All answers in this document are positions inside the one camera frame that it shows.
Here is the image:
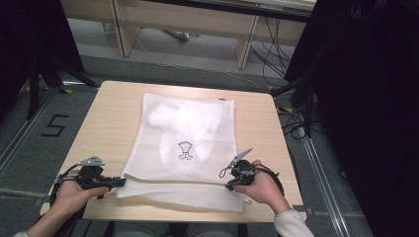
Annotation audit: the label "grey power strip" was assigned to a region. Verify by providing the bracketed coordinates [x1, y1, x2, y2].
[162, 29, 200, 42]

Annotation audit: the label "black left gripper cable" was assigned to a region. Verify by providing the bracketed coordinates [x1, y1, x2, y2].
[48, 163, 81, 206]

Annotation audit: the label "black curtain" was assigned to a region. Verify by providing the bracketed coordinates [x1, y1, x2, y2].
[284, 0, 419, 237]
[0, 0, 86, 115]

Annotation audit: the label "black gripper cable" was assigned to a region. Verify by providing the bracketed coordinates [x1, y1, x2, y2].
[218, 163, 287, 197]
[48, 163, 81, 206]

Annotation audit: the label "tangled black floor cables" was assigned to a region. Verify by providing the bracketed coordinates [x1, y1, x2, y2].
[277, 104, 328, 141]

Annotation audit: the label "person's right hand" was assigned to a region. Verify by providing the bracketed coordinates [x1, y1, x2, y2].
[234, 159, 293, 215]

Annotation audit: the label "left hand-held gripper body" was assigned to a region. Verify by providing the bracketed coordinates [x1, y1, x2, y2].
[76, 155, 115, 193]

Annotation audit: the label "metal floor rail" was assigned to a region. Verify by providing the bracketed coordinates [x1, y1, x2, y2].
[0, 86, 60, 179]
[299, 126, 352, 237]

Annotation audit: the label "light wooden desk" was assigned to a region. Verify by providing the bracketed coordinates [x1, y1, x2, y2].
[59, 0, 318, 70]

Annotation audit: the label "black metal stand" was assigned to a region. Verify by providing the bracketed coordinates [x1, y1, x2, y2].
[271, 73, 326, 139]
[27, 54, 99, 120]

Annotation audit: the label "person's left hand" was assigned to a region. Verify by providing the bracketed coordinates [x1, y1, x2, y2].
[53, 177, 111, 216]

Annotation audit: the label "white mesh laundry bag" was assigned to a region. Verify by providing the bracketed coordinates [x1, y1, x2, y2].
[116, 93, 253, 213]

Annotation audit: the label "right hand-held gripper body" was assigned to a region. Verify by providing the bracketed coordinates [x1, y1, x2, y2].
[226, 147, 256, 186]

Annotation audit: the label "person's legs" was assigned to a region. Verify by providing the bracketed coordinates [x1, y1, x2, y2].
[113, 221, 239, 237]

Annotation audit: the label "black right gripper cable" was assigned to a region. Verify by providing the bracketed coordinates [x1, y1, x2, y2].
[218, 163, 287, 197]

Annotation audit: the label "black floor cables bundle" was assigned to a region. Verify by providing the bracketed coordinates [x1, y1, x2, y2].
[249, 16, 293, 82]

